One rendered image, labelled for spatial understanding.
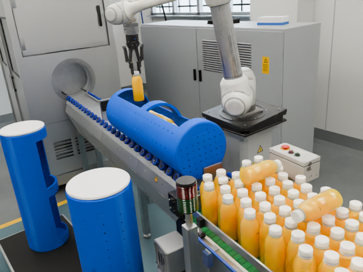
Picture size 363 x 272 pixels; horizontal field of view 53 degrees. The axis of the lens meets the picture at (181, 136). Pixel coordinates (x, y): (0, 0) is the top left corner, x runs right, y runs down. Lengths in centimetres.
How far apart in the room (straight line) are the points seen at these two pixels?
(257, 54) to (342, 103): 146
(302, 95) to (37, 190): 232
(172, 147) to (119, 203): 34
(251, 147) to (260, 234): 99
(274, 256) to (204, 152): 66
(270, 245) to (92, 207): 73
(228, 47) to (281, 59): 129
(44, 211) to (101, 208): 117
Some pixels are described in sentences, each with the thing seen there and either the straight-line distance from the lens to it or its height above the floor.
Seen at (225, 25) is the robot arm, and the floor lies 161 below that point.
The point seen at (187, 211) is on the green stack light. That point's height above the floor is 117.
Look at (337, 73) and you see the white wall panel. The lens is 438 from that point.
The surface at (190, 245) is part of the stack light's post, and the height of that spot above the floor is 104.
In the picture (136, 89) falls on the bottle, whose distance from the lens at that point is 228.
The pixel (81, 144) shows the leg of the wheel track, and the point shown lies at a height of 52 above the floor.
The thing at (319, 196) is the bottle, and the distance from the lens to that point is 125.
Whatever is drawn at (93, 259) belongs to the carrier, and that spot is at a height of 73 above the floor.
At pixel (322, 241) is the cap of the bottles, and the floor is 108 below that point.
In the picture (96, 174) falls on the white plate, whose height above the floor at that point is 104.
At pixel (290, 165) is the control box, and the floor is 106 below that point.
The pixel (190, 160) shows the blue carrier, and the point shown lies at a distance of 167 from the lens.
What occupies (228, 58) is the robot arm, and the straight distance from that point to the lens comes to 192.
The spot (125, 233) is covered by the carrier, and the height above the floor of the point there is 82.
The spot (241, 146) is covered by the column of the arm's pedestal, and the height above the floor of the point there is 91.
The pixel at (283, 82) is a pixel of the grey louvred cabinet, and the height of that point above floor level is 101.
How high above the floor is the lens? 178
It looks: 21 degrees down
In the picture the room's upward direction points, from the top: 4 degrees counter-clockwise
